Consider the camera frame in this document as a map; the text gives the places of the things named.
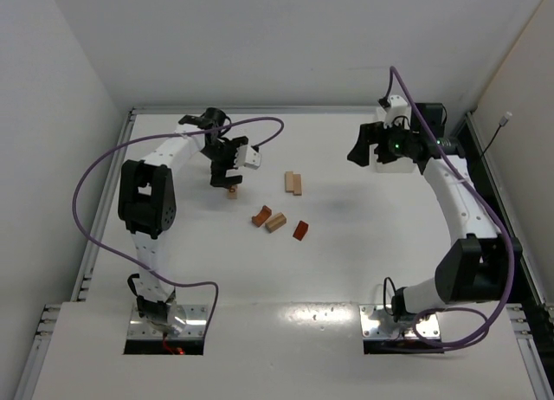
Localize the white perforated plastic box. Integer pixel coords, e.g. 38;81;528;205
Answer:
373;106;423;176

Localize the wood cube with letter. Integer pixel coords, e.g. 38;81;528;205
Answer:
227;185;238;200

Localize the light long wood block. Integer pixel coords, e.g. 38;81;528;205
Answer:
293;173;303;197
284;171;294;193

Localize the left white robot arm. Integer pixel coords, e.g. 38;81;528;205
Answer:
118;107;261;332

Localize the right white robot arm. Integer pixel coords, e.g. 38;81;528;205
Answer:
347;95;522;320

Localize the reddish arch wood block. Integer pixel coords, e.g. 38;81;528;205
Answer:
251;205;273;228

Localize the striped plywood block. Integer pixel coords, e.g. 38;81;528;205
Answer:
265;213;287;233

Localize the dark red wedge block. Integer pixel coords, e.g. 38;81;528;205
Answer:
293;220;309;241

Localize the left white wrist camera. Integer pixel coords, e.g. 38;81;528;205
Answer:
233;145;261;170

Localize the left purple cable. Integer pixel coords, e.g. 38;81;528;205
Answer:
71;116;286;337

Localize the purple cable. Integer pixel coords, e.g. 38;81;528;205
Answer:
387;65;517;352
71;116;286;337

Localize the black cable with white plug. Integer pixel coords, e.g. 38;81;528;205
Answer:
458;111;513;193

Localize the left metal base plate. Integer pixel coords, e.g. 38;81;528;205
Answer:
126;305;209;341

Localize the metal base plate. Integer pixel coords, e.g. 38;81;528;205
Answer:
126;305;209;341
359;304;441;342

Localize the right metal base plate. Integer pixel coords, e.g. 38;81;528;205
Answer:
359;304;441;342

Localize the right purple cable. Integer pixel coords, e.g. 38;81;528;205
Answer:
387;65;517;352

